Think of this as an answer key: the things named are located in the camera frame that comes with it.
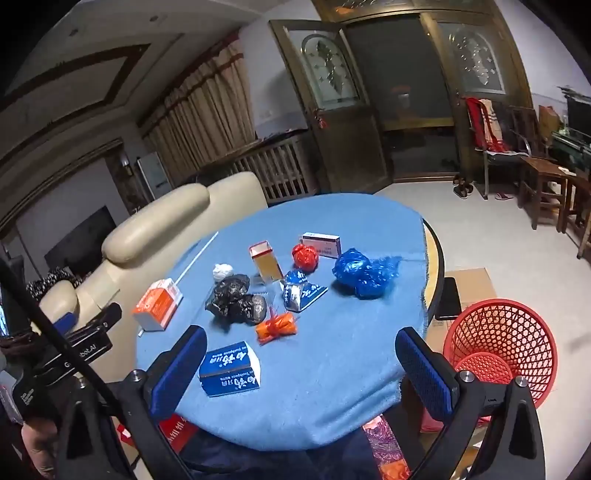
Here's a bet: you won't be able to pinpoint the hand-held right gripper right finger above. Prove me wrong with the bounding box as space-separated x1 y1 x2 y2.
394 327 548 480

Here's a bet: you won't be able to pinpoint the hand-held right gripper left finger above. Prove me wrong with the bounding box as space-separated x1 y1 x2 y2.
55 325 208 480

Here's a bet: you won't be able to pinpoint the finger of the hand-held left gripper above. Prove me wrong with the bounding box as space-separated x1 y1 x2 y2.
47 311 77 334
69 303 123 345

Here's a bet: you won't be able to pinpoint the blue toothpaste box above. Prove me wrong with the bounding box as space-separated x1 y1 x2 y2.
198 342 262 398

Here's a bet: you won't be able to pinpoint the orange and white box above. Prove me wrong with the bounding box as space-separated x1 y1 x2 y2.
132 278 184 332

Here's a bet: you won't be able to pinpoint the black plastic bag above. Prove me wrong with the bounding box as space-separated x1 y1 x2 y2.
205 273 269 329

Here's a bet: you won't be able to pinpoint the orange plastic wrapper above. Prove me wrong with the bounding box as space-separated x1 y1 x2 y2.
255 311 297 344

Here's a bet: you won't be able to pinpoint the red mesh basket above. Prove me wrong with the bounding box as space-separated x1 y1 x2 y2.
442 299 558 416

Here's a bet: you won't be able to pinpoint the clear plastic wrapper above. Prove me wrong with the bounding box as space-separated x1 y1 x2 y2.
253 277 284 319

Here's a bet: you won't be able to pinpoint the blue plastic bag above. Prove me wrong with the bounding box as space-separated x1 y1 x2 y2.
332 248 402 301

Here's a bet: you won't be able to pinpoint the tall red-rimmed box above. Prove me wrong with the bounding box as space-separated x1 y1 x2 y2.
248 240 284 283

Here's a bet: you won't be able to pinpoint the blue and white packet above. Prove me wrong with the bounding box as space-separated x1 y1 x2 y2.
281 270 328 312

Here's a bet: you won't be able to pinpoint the white and purple box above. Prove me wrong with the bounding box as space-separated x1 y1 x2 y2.
301 232 343 258

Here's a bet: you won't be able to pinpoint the red plastic bag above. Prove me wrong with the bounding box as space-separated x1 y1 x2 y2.
291 244 320 271

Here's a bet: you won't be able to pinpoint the person's left hand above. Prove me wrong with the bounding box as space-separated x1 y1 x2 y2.
21 421 59 479

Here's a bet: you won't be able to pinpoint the dark fluffy decoration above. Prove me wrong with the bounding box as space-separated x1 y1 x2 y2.
25 267 79 301

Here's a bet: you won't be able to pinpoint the red packet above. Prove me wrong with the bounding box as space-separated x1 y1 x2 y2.
157 413 199 453

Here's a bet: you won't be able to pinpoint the black television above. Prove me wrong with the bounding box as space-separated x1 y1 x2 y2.
44 206 117 275

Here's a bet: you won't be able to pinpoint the purple patterned cloth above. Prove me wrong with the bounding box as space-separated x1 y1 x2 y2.
361 415 411 480

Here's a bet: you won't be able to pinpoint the brown cardboard box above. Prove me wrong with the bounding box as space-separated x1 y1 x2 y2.
425 267 499 356

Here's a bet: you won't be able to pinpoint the round table with blue cloth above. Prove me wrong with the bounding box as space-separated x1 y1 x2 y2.
134 191 428 450

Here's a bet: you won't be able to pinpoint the beige leather sofa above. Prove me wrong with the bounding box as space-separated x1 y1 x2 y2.
39 172 269 370

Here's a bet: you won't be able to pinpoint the thin white stick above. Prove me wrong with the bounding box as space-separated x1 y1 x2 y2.
173 232 219 283

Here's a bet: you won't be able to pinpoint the white standing air conditioner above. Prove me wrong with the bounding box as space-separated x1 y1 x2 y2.
135 152 172 199

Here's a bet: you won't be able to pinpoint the wooden slatted railing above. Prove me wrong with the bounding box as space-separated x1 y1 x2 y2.
228 131 319 204

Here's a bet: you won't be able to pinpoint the beige curtains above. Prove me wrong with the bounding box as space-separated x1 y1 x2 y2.
141 41 257 185

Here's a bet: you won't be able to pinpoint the brown wooden stool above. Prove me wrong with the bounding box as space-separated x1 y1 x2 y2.
561 168 591 259
519 156 571 232

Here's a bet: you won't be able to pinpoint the brown door with arched glass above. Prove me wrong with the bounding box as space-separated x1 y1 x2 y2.
269 19 393 195

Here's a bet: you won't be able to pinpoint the red cloth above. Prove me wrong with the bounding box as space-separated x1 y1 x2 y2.
465 97 509 153

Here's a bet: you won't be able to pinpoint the dark wooden chair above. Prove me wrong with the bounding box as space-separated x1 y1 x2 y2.
505 105 555 160

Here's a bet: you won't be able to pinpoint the small cardboard box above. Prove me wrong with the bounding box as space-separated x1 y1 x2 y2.
538 105 561 139

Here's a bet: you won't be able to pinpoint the wooden glass-door cabinet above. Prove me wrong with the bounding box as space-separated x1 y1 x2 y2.
434 11 534 171

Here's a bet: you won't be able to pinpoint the black cable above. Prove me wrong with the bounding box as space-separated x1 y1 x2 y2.
0 256 139 430

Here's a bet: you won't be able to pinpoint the metal frame chair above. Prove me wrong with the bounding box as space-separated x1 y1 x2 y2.
464 97 532 200

